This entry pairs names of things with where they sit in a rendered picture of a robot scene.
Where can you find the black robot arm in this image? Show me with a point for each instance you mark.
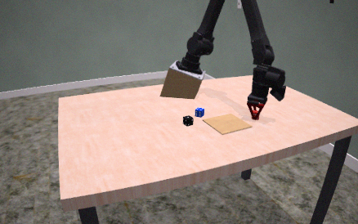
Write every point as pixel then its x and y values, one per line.
pixel 263 55

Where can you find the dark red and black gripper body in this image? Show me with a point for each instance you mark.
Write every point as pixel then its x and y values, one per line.
pixel 253 95

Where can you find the tan flat mat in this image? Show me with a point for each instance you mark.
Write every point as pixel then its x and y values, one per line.
pixel 227 123

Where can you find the black die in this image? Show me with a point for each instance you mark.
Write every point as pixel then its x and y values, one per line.
pixel 188 120

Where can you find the blue die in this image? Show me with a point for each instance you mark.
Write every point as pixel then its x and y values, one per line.
pixel 199 112

